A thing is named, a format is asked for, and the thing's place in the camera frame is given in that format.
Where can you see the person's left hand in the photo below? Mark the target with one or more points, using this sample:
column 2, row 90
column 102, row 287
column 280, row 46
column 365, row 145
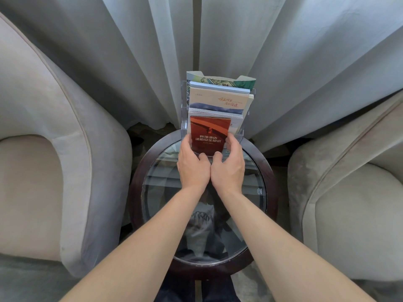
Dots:
column 193, row 171

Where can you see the person's right hand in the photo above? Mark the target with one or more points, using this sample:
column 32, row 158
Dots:
column 228, row 174

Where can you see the person's left thumb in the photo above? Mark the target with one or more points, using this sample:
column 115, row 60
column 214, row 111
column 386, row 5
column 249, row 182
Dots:
column 203, row 157

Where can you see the person's right thumb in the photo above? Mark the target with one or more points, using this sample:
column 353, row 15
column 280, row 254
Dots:
column 218, row 156

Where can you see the red booklet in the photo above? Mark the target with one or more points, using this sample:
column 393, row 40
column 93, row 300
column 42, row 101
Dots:
column 209, row 130

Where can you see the person's left forearm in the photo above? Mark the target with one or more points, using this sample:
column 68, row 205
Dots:
column 148, row 245

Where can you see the person's right forearm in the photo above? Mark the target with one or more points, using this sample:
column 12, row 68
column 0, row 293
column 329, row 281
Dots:
column 277, row 245

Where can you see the stack of white leaflets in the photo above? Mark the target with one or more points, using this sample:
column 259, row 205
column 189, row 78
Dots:
column 236, row 122

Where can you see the clear acrylic brochure holder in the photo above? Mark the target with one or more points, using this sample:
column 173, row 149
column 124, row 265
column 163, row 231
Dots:
column 184, row 122

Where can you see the white brochure with blue band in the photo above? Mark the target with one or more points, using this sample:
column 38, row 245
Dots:
column 214, row 98

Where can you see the green banknote print brochure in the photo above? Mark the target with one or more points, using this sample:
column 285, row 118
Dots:
column 220, row 81

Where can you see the round dark wood glass table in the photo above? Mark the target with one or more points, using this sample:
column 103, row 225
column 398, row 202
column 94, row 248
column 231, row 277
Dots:
column 136, row 198

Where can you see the pale grey curtain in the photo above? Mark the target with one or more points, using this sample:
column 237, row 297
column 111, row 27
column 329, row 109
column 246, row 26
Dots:
column 299, row 59
column 126, row 53

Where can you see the beige armchair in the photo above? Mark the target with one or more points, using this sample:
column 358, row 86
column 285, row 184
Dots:
column 72, row 172
column 346, row 191

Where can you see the person's dark trousers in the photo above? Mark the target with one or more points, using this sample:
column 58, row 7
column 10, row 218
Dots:
column 176, row 290

